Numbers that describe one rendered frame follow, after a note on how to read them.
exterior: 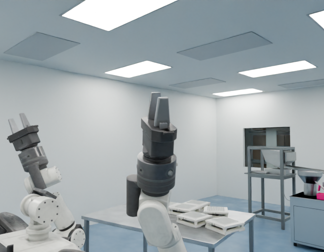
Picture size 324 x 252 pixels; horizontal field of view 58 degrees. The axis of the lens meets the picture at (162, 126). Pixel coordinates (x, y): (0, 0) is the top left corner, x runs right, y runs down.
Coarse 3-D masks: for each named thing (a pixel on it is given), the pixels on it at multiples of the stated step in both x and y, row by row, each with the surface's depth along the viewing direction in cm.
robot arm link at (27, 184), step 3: (27, 177) 107; (24, 180) 106; (27, 180) 105; (24, 183) 105; (27, 183) 105; (24, 186) 105; (27, 186) 105; (30, 186) 105; (27, 189) 105; (30, 189) 105; (54, 192) 114; (57, 192) 113; (57, 195) 111; (60, 195) 112; (57, 198) 110; (60, 198) 111; (60, 201) 111
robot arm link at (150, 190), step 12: (132, 180) 66; (144, 180) 63; (168, 180) 63; (132, 192) 67; (144, 192) 65; (156, 192) 63; (168, 192) 67; (132, 204) 68; (168, 204) 68; (132, 216) 69
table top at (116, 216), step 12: (84, 216) 302; (96, 216) 301; (108, 216) 301; (120, 216) 301; (228, 216) 301; (240, 216) 301; (252, 216) 304; (132, 228) 266; (180, 228) 260; (192, 228) 260; (204, 228) 260; (192, 240) 232; (204, 240) 229; (216, 240) 229
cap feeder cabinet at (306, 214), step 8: (296, 200) 446; (304, 200) 438; (312, 200) 430; (320, 200) 422; (296, 208) 445; (304, 208) 437; (312, 208) 430; (320, 208) 422; (296, 216) 445; (304, 216) 437; (312, 216) 429; (320, 216) 422; (296, 224) 444; (304, 224) 436; (312, 224) 429; (320, 224) 421; (296, 232) 444; (304, 232) 436; (312, 232) 428; (320, 232) 421; (296, 240) 444; (304, 240) 436; (312, 240) 428; (320, 240) 421; (320, 248) 421
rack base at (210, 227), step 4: (208, 228) 258; (212, 228) 254; (216, 228) 252; (220, 228) 252; (232, 228) 252; (236, 228) 252; (240, 228) 252; (244, 228) 255; (220, 232) 246; (224, 232) 242; (228, 232) 244
